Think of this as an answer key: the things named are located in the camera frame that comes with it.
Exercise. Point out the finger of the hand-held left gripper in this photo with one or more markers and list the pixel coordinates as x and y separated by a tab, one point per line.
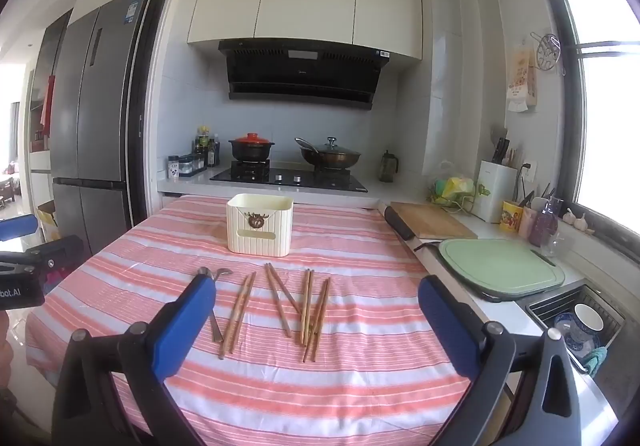
17	228
62	253

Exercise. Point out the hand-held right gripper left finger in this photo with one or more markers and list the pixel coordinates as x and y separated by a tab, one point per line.
186	321

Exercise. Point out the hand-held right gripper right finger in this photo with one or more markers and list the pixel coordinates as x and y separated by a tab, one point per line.
447	326

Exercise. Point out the metal spoon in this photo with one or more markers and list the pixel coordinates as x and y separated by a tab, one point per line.
217	333

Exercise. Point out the row of chopsticks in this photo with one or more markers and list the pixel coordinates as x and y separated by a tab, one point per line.
306	311

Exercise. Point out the cream ribbed utensil container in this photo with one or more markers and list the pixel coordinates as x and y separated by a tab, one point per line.
260	223

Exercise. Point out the cardboard box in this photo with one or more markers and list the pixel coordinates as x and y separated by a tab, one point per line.
47	221

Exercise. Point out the green cutting board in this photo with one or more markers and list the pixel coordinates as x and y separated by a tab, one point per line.
500	266

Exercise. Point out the pink striped tablecloth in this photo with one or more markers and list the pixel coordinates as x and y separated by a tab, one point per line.
360	276

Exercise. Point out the wooden cutting board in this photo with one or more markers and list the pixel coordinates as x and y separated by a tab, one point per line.
435	221

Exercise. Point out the black rolled mat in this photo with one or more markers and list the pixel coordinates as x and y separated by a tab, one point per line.
400	226

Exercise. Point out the yellow printed tin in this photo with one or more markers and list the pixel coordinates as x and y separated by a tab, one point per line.
511	216

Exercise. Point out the pink cup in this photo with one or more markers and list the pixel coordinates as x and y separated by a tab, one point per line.
526	223

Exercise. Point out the grey refrigerator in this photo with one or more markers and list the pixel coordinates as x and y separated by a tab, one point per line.
100	125

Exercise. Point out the clear drinking glass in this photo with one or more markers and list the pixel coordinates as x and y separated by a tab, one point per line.
552	243

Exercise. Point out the purple cup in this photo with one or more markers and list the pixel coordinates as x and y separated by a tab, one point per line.
542	228

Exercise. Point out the blue and white bowl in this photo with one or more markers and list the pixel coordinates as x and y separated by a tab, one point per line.
587	321

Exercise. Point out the white knife block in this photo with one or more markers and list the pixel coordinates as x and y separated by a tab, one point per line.
492	191

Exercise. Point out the teal dish cloth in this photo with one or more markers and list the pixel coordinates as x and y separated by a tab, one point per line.
595	361

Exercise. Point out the rack of spice jars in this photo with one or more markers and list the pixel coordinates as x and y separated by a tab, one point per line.
187	164

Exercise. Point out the steel sink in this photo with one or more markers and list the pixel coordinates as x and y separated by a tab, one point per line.
615	326

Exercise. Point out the garlic bulbs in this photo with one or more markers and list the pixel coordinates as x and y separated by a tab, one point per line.
579	222

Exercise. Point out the dark glass press pot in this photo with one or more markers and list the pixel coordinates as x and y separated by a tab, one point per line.
388	166

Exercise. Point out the dark sauce bottle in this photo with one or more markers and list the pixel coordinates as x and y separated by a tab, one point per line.
214	153

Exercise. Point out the black gas stove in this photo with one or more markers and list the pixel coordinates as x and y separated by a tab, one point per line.
290	180

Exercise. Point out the yellow cap oil bottle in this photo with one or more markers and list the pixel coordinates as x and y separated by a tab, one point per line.
202	145

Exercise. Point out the black clay pot red lid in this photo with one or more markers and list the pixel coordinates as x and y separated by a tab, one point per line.
251	148

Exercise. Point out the wok with glass lid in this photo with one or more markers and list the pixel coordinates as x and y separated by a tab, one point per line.
330	155

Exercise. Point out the hanging printed calendar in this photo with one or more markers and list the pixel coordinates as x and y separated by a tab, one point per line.
521	78

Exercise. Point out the black range hood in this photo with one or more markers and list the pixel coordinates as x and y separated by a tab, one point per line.
300	75

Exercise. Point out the dark framed window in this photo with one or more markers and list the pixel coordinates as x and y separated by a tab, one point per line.
600	75

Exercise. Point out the white wall outlet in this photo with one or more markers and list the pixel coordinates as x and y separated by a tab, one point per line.
528	167

